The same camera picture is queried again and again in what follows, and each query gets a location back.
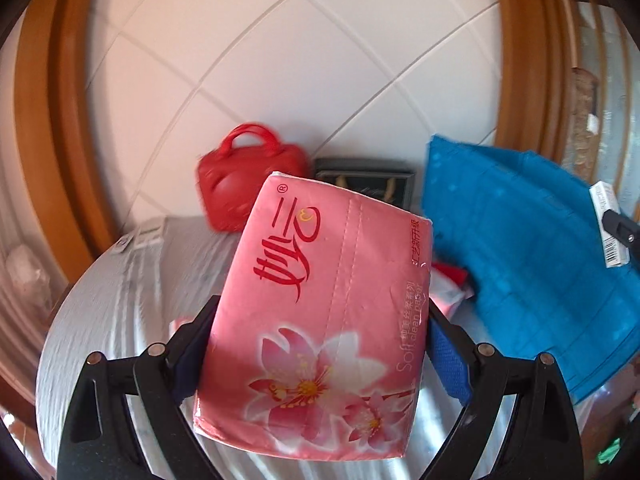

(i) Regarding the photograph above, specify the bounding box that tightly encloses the white medicine box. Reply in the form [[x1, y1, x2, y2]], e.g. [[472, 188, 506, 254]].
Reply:
[[589, 181, 636, 268]]

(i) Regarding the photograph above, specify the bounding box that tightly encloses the pink flower tissue pack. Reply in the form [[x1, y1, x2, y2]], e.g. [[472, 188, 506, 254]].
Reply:
[[193, 173, 432, 462]]

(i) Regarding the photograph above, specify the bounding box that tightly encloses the blue plastic crate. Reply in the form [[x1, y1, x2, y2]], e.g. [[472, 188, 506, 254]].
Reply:
[[421, 136, 639, 403]]

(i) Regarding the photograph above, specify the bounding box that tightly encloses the pink pig red dress plush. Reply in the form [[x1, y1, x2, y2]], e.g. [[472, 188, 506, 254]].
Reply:
[[428, 261, 475, 320]]

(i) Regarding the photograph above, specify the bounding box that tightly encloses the dark green gift bag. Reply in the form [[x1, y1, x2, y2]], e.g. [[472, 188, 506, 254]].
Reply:
[[314, 157, 416, 210]]

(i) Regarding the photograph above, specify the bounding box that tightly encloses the red bear plastic case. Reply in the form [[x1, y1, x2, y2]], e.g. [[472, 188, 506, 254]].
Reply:
[[196, 122, 311, 233]]

